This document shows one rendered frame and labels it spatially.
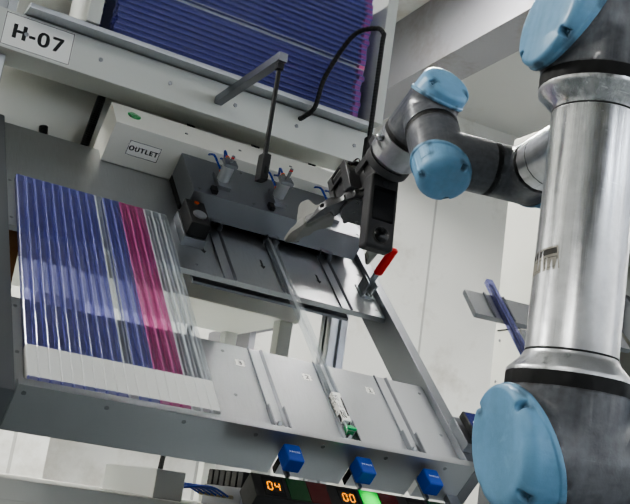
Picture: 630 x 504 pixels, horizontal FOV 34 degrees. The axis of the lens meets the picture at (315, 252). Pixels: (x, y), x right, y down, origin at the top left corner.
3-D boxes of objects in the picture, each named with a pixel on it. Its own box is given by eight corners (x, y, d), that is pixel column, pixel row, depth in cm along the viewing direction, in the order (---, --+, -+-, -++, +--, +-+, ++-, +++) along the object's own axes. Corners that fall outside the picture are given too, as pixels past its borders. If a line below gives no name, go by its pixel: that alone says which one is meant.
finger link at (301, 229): (281, 220, 161) (334, 196, 159) (286, 247, 157) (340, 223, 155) (272, 208, 158) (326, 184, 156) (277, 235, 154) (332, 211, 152)
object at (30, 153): (373, 340, 179) (386, 317, 177) (-5, 249, 149) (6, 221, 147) (323, 238, 205) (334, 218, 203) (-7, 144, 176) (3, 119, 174)
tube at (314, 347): (352, 437, 142) (356, 431, 141) (344, 435, 141) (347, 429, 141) (270, 240, 182) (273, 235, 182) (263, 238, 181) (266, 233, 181)
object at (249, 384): (457, 484, 148) (468, 468, 147) (5, 406, 119) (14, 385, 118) (414, 397, 164) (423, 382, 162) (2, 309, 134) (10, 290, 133)
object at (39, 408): (452, 503, 148) (477, 467, 146) (-2, 429, 119) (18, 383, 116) (449, 496, 149) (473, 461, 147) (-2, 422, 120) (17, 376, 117)
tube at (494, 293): (596, 492, 149) (600, 487, 149) (588, 491, 149) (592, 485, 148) (490, 284, 190) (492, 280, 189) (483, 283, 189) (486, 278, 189)
